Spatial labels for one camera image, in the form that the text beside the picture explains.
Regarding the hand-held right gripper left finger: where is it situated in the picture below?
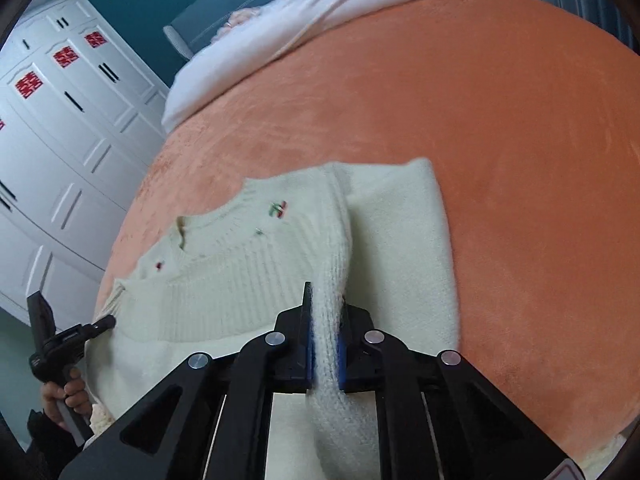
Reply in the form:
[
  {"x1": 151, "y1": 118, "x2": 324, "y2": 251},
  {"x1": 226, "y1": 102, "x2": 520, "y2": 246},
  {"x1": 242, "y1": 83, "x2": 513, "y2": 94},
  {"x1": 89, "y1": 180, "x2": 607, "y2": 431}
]
[{"x1": 57, "y1": 282, "x2": 316, "y2": 480}]

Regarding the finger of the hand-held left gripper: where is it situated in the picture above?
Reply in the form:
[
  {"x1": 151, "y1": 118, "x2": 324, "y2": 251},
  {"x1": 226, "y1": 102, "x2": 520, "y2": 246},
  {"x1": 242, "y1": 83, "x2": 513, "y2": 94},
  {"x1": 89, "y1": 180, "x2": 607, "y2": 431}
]
[{"x1": 70, "y1": 314, "x2": 118, "y2": 347}]

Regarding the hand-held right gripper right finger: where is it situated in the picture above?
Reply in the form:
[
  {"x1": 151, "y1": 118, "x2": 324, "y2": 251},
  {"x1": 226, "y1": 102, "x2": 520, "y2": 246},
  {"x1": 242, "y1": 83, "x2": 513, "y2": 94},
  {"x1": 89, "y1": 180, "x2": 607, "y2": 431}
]
[{"x1": 337, "y1": 304, "x2": 587, "y2": 480}]

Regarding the cream knit sweater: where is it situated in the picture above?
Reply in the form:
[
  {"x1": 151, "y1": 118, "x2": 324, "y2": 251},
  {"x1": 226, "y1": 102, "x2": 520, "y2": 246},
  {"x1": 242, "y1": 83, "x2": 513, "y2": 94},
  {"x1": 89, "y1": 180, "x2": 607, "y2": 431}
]
[{"x1": 84, "y1": 157, "x2": 464, "y2": 480}]

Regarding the person's left forearm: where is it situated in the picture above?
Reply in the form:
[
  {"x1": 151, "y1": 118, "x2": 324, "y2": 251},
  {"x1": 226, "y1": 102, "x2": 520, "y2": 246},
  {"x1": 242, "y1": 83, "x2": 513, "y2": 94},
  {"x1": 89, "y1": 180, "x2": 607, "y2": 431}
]
[{"x1": 26, "y1": 409, "x2": 85, "y2": 472}]

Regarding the person's left hand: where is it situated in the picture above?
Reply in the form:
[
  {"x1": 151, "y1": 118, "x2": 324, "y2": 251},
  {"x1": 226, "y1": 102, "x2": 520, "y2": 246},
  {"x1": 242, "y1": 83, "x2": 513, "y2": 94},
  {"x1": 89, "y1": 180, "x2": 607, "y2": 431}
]
[{"x1": 42, "y1": 367, "x2": 94, "y2": 431}]

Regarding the white wardrobe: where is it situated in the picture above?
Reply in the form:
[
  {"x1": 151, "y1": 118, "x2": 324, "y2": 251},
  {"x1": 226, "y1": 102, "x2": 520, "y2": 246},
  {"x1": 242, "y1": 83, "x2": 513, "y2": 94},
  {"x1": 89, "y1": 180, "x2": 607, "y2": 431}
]
[{"x1": 0, "y1": 0, "x2": 171, "y2": 332}]

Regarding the orange fleece blanket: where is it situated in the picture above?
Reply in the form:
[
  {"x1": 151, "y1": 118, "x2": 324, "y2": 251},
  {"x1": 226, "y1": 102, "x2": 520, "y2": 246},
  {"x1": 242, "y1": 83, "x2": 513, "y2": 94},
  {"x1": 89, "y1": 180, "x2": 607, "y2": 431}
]
[{"x1": 95, "y1": 0, "x2": 640, "y2": 461}]

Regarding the teal upholstered headboard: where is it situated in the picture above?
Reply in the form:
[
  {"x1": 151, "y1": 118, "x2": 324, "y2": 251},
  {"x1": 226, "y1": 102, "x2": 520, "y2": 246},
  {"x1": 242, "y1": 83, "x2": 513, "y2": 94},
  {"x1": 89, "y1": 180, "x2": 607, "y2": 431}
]
[{"x1": 163, "y1": 0, "x2": 361, "y2": 59}]

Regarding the pink ruffled pillow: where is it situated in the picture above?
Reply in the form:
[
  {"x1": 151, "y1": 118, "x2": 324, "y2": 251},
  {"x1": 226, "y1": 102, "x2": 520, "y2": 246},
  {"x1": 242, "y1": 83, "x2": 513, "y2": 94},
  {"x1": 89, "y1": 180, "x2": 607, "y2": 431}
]
[{"x1": 212, "y1": 7, "x2": 267, "y2": 45}]

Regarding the white duvet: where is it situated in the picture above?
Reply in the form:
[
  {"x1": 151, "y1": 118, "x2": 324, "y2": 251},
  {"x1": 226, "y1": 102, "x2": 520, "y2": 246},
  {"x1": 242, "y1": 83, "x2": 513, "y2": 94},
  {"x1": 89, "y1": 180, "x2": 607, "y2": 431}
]
[{"x1": 161, "y1": 0, "x2": 501, "y2": 134}]

